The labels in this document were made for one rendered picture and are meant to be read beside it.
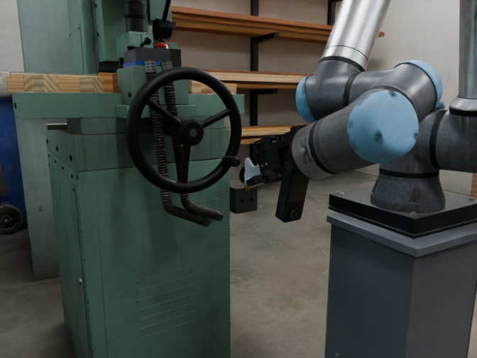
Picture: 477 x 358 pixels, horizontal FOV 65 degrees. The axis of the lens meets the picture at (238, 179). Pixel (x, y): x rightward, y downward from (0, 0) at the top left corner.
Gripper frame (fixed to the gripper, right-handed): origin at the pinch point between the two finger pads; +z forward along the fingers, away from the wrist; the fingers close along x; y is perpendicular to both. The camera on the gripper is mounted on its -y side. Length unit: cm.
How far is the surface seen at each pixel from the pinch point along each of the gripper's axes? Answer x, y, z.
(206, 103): -7.8, 27.5, 25.6
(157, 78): 13.6, 26.2, 5.9
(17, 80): 38, 39, 37
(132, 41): 9, 48, 30
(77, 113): 27.2, 25.8, 25.8
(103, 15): 13, 61, 40
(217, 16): -118, 155, 178
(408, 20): -334, 157, 151
